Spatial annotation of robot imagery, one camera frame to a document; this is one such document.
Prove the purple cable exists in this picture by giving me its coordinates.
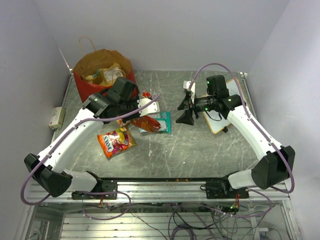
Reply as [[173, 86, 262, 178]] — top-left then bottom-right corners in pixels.
[[190, 62, 295, 219], [20, 93, 161, 221]]

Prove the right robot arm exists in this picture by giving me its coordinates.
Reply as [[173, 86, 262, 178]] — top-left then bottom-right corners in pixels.
[[175, 75, 295, 198]]

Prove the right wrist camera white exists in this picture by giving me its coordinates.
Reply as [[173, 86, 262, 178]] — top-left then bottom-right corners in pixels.
[[183, 80, 196, 103]]

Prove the orange snack bag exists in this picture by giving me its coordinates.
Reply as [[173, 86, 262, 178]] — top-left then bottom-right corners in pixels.
[[116, 119, 131, 128]]

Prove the teal snack bag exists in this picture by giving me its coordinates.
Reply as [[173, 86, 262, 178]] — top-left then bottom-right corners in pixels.
[[139, 111, 171, 133]]

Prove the gold chips bag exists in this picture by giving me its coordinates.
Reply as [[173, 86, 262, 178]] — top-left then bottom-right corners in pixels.
[[81, 62, 126, 87]]

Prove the small white box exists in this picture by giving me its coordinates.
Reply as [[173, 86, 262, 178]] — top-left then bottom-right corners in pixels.
[[48, 106, 66, 130]]

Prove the orange Fox's candy bag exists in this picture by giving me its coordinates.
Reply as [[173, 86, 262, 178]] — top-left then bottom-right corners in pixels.
[[97, 127, 136, 159]]

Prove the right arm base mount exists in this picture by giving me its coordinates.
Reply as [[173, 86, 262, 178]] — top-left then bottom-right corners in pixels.
[[199, 178, 250, 200]]

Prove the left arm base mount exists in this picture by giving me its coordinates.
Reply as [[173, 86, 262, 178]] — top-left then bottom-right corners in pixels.
[[71, 180, 118, 200]]

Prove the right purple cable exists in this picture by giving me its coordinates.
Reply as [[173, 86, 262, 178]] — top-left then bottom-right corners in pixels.
[[190, 62, 295, 219]]

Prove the aluminium frame rail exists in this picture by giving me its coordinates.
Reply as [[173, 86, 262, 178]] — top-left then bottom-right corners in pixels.
[[25, 182, 290, 204]]

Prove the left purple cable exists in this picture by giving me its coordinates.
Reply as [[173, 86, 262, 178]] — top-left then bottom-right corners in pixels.
[[20, 93, 161, 221]]

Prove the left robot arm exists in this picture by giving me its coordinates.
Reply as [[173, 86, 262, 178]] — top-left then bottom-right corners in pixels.
[[24, 77, 142, 199]]

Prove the small whiteboard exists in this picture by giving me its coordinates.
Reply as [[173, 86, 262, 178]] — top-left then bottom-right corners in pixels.
[[203, 78, 248, 134]]

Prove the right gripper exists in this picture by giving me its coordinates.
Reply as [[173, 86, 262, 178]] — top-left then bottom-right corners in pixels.
[[175, 92, 216, 125]]

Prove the red nut mix snack bag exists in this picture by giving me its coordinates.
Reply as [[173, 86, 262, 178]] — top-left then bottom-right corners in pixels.
[[139, 91, 152, 100]]

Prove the dark red Doritos bag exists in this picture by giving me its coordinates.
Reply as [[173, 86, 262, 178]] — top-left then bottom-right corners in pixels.
[[130, 115, 162, 133]]

